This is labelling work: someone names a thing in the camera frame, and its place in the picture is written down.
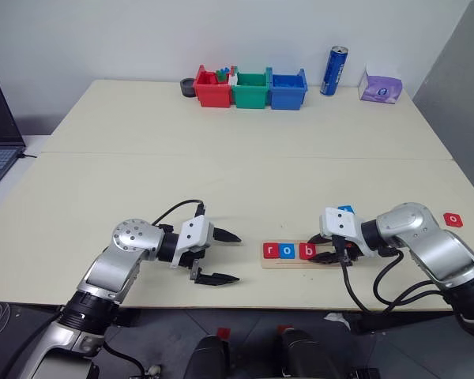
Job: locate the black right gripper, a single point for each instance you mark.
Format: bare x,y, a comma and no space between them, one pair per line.
353,253

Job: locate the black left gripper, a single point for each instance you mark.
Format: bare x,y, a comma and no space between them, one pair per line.
191,260

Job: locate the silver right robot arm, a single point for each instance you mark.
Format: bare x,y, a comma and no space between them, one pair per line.
438,248

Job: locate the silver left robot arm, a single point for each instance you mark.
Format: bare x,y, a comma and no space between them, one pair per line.
102,272

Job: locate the red letter b block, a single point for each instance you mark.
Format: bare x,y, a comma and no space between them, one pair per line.
307,251

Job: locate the blue letter o block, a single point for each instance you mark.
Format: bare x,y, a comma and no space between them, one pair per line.
287,250

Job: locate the wooden letter tray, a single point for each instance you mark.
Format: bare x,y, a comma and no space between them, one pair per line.
284,263

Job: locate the blue letter t block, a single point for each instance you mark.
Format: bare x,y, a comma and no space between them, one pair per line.
347,208

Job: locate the red letter r block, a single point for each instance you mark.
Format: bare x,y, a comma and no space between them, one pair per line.
270,250

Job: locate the red letter o block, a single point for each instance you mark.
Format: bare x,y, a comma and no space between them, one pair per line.
453,219

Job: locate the dark rounded shape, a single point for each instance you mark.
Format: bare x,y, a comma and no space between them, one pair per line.
207,357
304,353

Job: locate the blue plastic bin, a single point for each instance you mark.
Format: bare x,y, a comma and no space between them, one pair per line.
286,98

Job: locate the red plastic bin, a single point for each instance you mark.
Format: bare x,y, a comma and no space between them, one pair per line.
213,94

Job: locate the green plastic bin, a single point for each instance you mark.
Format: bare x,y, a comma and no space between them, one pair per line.
250,96

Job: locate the purple tissue box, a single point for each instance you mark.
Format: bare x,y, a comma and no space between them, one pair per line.
380,88

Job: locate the dark grey round cup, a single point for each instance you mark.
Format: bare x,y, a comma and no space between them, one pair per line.
186,88

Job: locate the blue drink can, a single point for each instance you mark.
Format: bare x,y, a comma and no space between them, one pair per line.
333,73

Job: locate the small green toy block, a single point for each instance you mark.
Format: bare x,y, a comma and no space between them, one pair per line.
223,77

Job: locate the dark laptop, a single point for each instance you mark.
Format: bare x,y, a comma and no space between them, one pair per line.
0,118

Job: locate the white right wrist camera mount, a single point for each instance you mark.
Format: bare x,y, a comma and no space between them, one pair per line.
339,223

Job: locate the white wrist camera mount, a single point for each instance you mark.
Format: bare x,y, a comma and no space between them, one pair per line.
339,223
191,235

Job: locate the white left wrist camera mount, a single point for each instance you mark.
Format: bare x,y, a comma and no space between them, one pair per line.
191,235

